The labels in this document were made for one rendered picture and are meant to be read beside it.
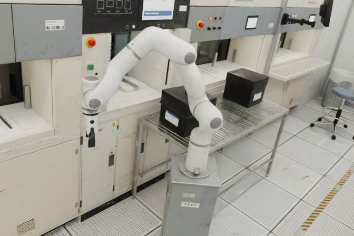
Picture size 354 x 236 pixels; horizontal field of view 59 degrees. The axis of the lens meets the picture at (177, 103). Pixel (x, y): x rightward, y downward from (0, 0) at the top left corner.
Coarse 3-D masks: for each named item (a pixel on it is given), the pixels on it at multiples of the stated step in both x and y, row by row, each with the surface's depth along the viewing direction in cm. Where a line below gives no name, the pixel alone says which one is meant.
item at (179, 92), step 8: (168, 88) 223; (176, 88) 225; (184, 88) 227; (168, 96) 215; (176, 96) 212; (184, 96) 213; (208, 96) 219; (168, 104) 217; (176, 104) 210; (184, 104) 204; (176, 112) 211; (184, 112) 205
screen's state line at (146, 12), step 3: (144, 12) 200; (147, 12) 202; (150, 12) 204; (153, 12) 206; (156, 12) 208; (159, 12) 209; (162, 12) 212; (165, 12) 214; (168, 12) 215; (171, 12) 218; (144, 15) 201; (147, 15) 203; (150, 15) 205; (153, 15) 207; (156, 15) 209; (159, 15) 211; (162, 15) 213; (165, 15) 215; (168, 15) 217; (171, 15) 219
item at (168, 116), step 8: (160, 112) 226; (168, 112) 219; (160, 120) 228; (168, 120) 221; (176, 120) 214; (184, 120) 208; (192, 120) 211; (176, 128) 215; (184, 128) 209; (192, 128) 215; (184, 136) 212
